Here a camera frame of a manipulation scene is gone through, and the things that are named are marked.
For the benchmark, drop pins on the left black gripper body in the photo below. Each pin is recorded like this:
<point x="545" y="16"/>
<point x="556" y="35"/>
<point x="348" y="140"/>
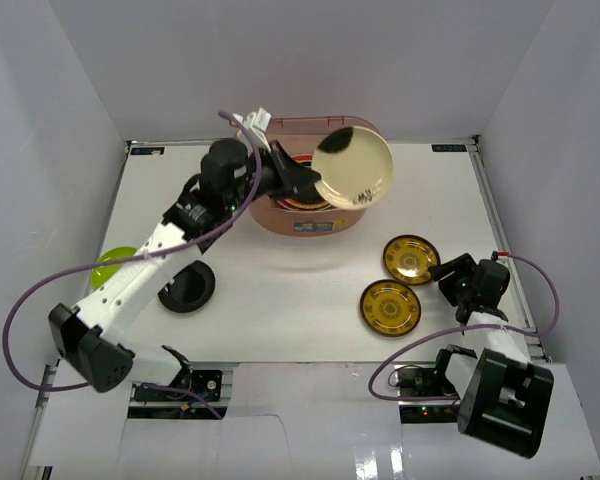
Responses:
<point x="280" y="167"/>

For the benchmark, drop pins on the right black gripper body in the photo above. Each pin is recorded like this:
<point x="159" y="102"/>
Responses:
<point x="463" y="288"/>

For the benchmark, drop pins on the black glossy plate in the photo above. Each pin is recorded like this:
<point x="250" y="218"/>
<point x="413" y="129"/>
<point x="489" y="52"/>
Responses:
<point x="305" y="162"/>

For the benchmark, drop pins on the woven bamboo plate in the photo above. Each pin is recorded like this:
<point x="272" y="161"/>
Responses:
<point x="291" y="204"/>

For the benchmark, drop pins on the yellow patterned plate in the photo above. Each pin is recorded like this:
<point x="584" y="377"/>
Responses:
<point x="390" y="308"/>
<point x="407" y="258"/>

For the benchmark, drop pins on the cream plate with black patch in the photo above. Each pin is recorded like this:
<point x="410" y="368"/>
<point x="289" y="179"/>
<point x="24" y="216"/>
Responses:
<point x="356" y="168"/>

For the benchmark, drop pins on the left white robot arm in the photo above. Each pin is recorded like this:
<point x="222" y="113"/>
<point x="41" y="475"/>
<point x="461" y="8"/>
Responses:
<point x="90" y="334"/>

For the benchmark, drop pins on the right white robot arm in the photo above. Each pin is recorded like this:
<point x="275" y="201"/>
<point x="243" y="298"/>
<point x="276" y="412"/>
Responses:
<point x="504" y="397"/>

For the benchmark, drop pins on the pink translucent plastic bin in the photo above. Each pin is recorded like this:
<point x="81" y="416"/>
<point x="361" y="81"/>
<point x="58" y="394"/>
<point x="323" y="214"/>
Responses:
<point x="298" y="136"/>

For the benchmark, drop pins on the right table label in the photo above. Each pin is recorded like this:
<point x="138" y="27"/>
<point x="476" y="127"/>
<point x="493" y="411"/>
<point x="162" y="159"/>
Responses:
<point x="448" y="148"/>

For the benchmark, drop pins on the table label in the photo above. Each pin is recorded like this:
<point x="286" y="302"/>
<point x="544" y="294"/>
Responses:
<point x="146" y="151"/>
<point x="448" y="148"/>

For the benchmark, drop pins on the left table label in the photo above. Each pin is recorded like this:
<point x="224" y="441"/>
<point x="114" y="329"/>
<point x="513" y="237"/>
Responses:
<point x="146" y="151"/>

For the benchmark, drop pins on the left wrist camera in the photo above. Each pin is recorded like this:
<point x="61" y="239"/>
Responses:
<point x="256" y="121"/>

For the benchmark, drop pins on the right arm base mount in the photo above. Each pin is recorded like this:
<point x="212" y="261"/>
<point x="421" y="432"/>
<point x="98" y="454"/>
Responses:
<point x="431" y="399"/>

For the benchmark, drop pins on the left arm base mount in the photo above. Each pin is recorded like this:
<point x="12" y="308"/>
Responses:
<point x="212" y="385"/>

